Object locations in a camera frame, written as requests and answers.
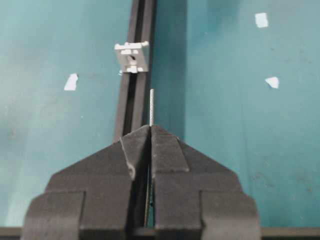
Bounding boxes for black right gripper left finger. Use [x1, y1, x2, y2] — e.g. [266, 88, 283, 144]
[23, 125, 150, 240]

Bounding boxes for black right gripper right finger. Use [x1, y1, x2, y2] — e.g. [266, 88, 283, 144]
[151, 125, 261, 240]

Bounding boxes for thin steel wire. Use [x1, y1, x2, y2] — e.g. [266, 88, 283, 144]
[144, 89, 156, 228]

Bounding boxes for tape mark centre left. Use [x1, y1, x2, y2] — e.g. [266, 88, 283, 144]
[265, 76, 280, 89]

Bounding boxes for lower black aluminium rail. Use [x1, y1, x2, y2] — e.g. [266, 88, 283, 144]
[113, 0, 157, 142]

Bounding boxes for tape mark below rail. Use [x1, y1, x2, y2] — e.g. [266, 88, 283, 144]
[64, 73, 79, 91]

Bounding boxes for white metal fitting on rail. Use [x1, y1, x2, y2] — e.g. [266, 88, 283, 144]
[114, 41, 150, 74]

